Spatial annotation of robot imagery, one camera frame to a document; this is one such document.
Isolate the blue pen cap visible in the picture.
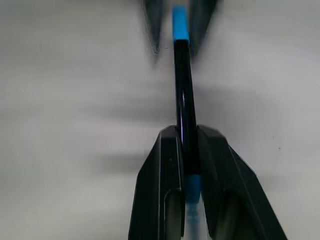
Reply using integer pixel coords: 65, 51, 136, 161
171, 2, 191, 42

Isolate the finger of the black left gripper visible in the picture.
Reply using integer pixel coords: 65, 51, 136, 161
187, 0, 221, 57
143, 0, 164, 55

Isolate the black pen with blue end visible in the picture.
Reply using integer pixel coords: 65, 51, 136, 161
172, 38, 208, 240

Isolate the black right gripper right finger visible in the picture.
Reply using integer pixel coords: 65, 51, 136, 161
196, 124, 289, 240

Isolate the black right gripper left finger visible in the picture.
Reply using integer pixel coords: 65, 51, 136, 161
127, 125, 186, 240

